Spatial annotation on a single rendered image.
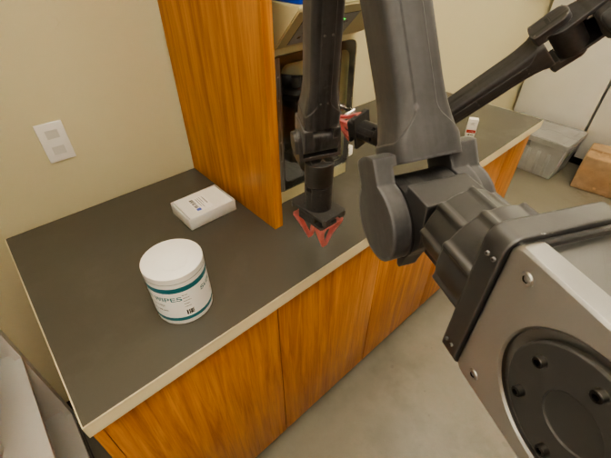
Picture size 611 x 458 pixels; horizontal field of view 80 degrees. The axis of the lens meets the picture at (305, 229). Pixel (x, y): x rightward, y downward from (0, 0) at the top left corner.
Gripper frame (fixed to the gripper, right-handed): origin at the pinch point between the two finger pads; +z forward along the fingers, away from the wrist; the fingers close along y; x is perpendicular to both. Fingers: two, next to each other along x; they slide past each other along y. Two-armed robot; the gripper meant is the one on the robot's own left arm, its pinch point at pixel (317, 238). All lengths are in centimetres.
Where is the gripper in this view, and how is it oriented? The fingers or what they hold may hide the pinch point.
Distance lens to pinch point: 82.1
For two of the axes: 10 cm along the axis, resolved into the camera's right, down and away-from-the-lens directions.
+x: -7.4, 4.2, -5.2
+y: -6.7, -4.7, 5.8
